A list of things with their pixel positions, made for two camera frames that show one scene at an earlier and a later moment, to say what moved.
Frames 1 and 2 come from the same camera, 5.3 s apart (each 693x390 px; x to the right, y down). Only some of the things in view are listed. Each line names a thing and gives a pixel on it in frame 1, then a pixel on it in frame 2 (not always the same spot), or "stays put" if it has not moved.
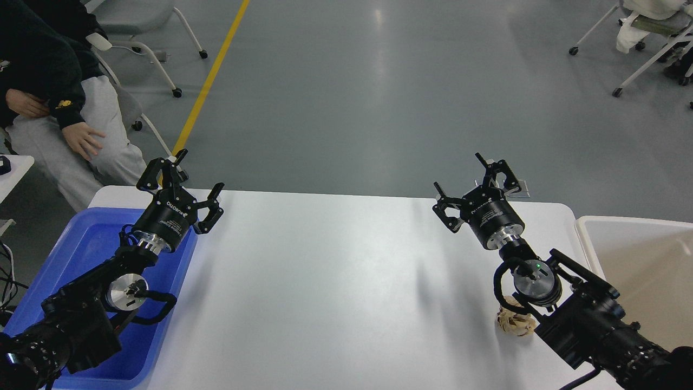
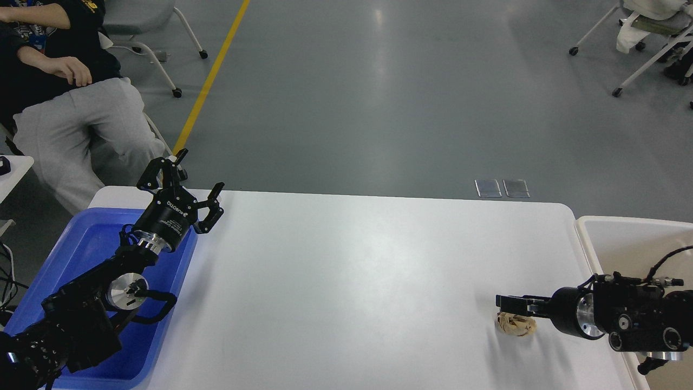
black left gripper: [171, 213] stays put
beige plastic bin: [649, 262] stays put
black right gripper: [486, 210] -> [571, 310]
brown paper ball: [518, 324] stays put
